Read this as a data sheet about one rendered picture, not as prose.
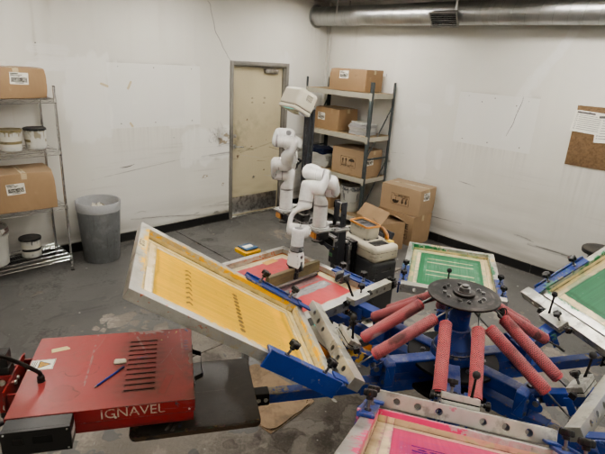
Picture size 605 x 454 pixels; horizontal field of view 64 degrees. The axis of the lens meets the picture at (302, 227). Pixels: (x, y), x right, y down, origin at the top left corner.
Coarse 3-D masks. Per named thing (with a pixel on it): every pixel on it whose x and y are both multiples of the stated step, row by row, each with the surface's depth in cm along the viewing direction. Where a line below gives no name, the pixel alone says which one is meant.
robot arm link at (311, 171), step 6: (306, 168) 287; (312, 168) 286; (318, 168) 286; (324, 168) 286; (306, 174) 286; (312, 174) 285; (318, 174) 284; (318, 180) 286; (330, 180) 300; (336, 180) 301; (330, 186) 301; (336, 186) 303; (336, 192) 308
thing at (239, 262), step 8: (280, 248) 325; (288, 248) 326; (248, 256) 308; (256, 256) 309; (264, 256) 314; (272, 256) 319; (304, 256) 314; (224, 264) 294; (232, 264) 297; (240, 264) 302; (320, 264) 303; (328, 272) 297; (352, 280) 283
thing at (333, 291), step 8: (264, 264) 307; (272, 264) 308; (280, 264) 308; (304, 280) 288; (312, 280) 289; (320, 280) 289; (328, 280) 290; (328, 288) 280; (336, 288) 280; (344, 288) 281; (320, 296) 269; (328, 296) 270; (336, 296) 270
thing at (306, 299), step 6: (240, 270) 296; (246, 270) 296; (252, 270) 297; (258, 270) 297; (282, 288) 276; (288, 288) 276; (300, 288) 277; (312, 294) 272; (306, 300) 264; (318, 300) 265; (324, 300) 266
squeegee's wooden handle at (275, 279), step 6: (306, 264) 286; (312, 264) 289; (318, 264) 292; (288, 270) 276; (294, 270) 279; (306, 270) 286; (312, 270) 290; (318, 270) 294; (270, 276) 268; (276, 276) 269; (282, 276) 272; (288, 276) 276; (300, 276) 283; (270, 282) 267; (276, 282) 270; (282, 282) 274
